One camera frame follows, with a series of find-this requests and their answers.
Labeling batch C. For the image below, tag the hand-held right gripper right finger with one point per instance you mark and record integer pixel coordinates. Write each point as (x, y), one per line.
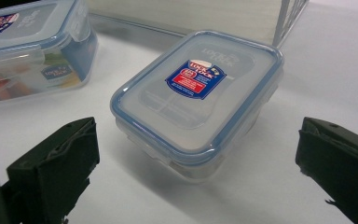
(341, 161)

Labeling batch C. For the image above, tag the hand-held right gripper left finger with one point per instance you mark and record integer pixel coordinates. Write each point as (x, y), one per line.
(52, 165)

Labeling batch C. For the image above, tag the large clear plastic food container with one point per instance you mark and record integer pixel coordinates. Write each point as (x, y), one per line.
(28, 53)

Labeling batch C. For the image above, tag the small clear plastic food container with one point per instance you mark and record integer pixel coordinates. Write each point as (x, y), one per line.
(195, 105)

